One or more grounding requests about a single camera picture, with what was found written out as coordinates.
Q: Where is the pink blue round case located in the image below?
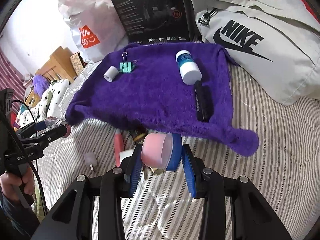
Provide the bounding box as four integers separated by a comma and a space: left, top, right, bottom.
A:
141, 133, 182, 172

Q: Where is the pink tube white cap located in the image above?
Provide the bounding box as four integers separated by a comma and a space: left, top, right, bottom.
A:
114, 129, 124, 167

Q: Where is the purple towel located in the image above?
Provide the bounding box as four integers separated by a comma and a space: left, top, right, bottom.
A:
66, 42, 259, 157

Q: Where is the small white tape roll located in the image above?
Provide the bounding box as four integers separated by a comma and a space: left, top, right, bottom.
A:
103, 66, 119, 82

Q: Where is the black headset box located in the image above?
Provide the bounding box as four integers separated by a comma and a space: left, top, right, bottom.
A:
111, 0, 190, 44

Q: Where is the black cable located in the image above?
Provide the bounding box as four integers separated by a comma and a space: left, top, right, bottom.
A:
11, 100, 49, 217

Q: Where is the dark gold-trimmed bottle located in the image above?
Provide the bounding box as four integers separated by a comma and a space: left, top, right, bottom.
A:
130, 128, 148, 144

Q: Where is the white blue hydrating balm jar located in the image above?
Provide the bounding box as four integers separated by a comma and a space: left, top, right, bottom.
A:
175, 50, 202, 85

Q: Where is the clear watermelon drink bottle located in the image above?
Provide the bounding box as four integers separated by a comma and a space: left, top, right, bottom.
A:
44, 116, 72, 138

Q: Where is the wooden furniture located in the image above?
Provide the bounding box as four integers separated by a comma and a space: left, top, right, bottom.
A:
24, 45, 78, 108

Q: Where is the person left hand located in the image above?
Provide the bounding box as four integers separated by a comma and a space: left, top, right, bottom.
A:
1, 167, 35, 204

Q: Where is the purple plush toy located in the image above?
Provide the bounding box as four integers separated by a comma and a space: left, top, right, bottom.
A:
33, 75, 50, 97

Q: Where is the white Miniso shopping bag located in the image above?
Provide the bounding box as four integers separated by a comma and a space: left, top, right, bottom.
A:
57, 0, 129, 63

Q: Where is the brown patterned box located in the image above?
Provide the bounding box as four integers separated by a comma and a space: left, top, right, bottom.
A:
69, 52, 87, 76

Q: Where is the white Nike bag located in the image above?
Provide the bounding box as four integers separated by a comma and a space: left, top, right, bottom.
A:
191, 0, 319, 105

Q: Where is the teal binder clip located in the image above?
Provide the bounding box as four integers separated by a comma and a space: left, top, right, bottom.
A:
119, 51, 137, 73

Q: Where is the black slim cosmetic box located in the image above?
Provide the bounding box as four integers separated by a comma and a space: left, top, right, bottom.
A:
194, 81, 214, 122

